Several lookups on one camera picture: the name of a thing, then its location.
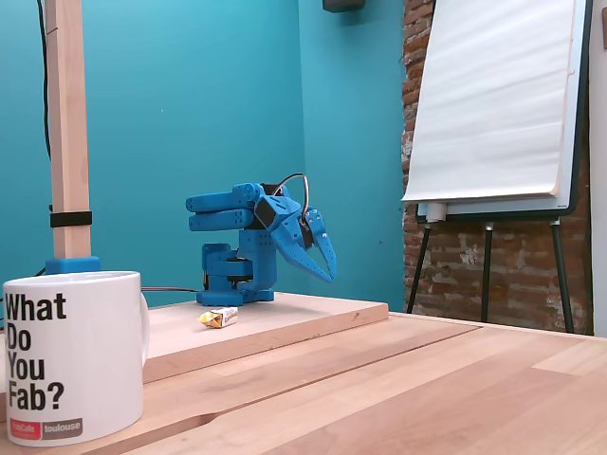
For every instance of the yellow white sweet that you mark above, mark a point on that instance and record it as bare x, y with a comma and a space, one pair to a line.
219, 317

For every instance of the white mug with black text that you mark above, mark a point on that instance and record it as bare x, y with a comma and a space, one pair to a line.
71, 355

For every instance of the light wooden base board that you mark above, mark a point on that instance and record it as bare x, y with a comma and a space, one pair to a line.
284, 322

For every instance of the white roll under flipchart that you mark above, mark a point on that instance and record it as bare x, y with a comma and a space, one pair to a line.
436, 212

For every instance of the white flipchart paper pad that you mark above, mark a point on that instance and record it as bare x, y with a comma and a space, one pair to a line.
493, 95

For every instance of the dark flipchart easel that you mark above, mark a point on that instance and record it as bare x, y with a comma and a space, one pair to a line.
576, 142

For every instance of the dark box on wall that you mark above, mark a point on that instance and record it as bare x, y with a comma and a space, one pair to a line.
343, 5

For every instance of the blue post foot bracket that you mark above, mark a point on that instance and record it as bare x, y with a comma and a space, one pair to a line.
73, 264

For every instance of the tall wooden post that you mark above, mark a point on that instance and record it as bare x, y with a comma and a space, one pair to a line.
68, 118

